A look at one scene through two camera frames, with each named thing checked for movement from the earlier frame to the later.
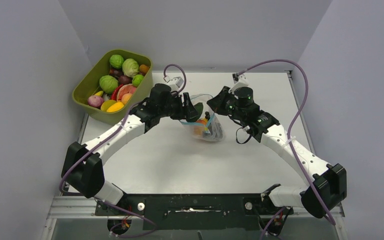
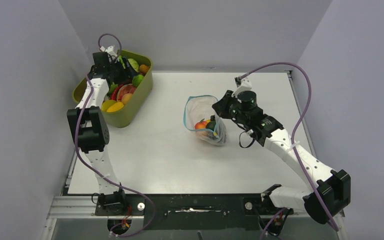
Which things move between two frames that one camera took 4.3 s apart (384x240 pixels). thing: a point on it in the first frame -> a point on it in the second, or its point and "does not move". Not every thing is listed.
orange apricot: [125, 97] does not move
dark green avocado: [199, 107] -> [211, 125]
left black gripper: [186, 112] -> [127, 73]
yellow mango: [115, 107] does not move
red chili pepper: [114, 95] does not move
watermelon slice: [124, 89] does not move
